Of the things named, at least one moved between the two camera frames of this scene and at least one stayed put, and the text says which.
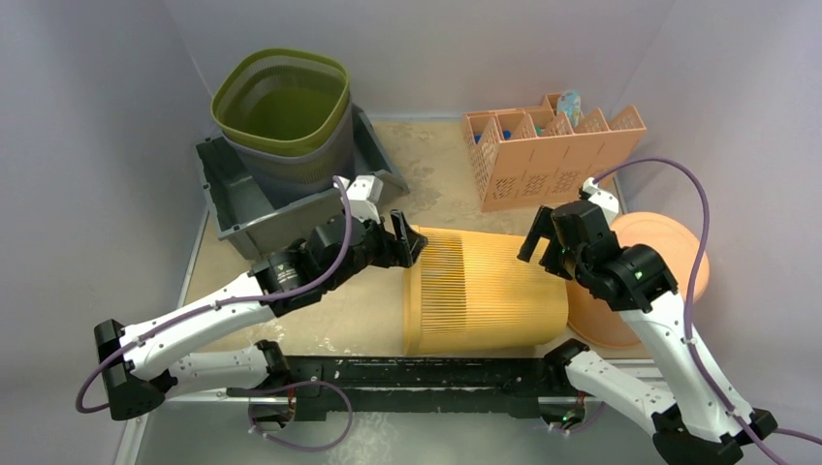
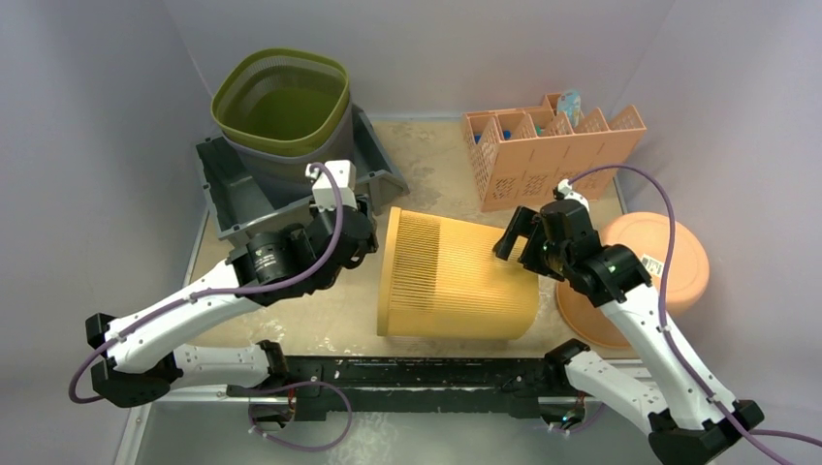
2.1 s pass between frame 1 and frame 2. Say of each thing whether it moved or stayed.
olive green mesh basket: stayed
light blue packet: stayed
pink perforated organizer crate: stayed
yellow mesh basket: moved
